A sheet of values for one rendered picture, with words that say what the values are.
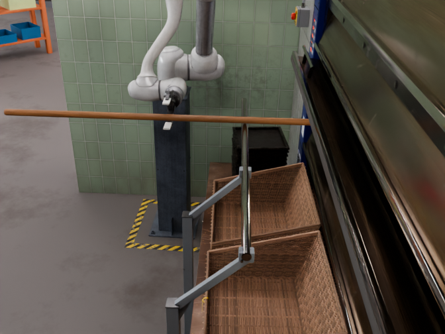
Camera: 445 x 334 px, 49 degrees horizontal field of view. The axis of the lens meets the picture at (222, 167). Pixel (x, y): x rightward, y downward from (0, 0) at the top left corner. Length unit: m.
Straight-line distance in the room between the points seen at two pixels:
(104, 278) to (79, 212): 0.77
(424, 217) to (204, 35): 1.93
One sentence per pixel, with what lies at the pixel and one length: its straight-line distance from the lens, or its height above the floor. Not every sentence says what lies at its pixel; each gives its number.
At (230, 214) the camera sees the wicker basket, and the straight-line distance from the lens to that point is 2.58.
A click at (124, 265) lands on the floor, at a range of 3.21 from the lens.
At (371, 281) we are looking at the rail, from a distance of 0.99.
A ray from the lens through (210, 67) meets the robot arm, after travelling 2.89.
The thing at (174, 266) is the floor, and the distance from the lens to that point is 3.17.
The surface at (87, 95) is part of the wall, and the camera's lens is 3.58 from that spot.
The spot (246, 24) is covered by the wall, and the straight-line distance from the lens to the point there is 3.27.
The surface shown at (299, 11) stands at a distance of 2.92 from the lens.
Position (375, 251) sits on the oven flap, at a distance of 1.11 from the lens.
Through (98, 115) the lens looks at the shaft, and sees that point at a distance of 2.25.
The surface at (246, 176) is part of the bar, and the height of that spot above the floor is 1.17.
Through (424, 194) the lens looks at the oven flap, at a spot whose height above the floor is 1.52.
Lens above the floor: 2.07
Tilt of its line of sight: 29 degrees down
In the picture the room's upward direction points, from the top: 2 degrees clockwise
